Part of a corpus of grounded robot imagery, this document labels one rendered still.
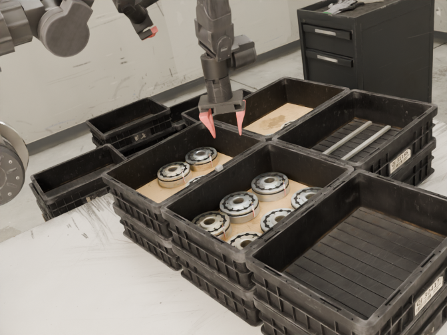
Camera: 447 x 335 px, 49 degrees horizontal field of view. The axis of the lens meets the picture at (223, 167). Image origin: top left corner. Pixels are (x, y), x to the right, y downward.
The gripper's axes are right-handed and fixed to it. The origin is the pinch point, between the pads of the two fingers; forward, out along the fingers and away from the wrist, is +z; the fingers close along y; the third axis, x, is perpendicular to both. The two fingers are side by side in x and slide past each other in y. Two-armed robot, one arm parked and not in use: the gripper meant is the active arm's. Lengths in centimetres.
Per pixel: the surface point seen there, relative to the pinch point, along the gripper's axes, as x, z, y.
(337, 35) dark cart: -154, 26, -45
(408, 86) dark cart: -166, 66, -84
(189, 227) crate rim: 18.4, 13.6, 9.8
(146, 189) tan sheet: -16.8, 23.6, 30.0
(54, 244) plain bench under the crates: -11, 37, 63
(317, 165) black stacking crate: -5.3, 15.2, -21.1
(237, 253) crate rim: 29.1, 13.4, -1.7
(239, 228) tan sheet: 7.6, 23.4, 0.3
